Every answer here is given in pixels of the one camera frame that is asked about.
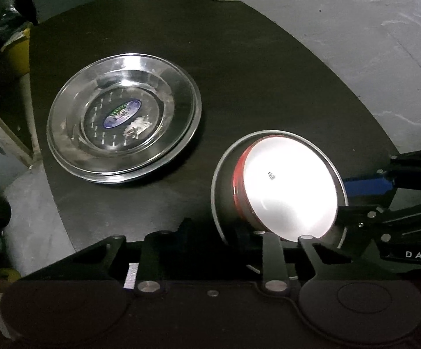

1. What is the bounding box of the yellow bucket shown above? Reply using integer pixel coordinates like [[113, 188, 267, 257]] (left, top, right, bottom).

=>
[[1, 25, 34, 78]]

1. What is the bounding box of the dark plastic bag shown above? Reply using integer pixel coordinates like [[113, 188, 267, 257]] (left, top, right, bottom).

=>
[[0, 0, 30, 44]]

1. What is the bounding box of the black steel bowl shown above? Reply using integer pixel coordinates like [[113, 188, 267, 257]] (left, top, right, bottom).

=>
[[210, 130, 350, 252]]

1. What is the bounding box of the yellow object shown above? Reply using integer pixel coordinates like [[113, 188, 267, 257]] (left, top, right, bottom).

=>
[[0, 267, 21, 283]]

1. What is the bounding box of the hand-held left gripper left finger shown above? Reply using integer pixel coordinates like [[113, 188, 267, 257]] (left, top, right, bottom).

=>
[[18, 218, 197, 296]]

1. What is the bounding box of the steel plate with oval sticker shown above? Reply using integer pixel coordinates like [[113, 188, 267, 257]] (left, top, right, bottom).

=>
[[47, 53, 201, 176]]

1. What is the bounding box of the red bowl with white inside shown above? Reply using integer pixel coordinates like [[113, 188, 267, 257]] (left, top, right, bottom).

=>
[[232, 134, 345, 243]]

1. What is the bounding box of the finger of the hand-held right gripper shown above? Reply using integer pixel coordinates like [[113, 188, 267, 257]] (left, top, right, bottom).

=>
[[343, 151, 421, 199], [336, 200, 421, 259]]

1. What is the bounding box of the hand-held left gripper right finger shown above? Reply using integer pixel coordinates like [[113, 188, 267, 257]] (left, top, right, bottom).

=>
[[234, 227, 353, 294]]

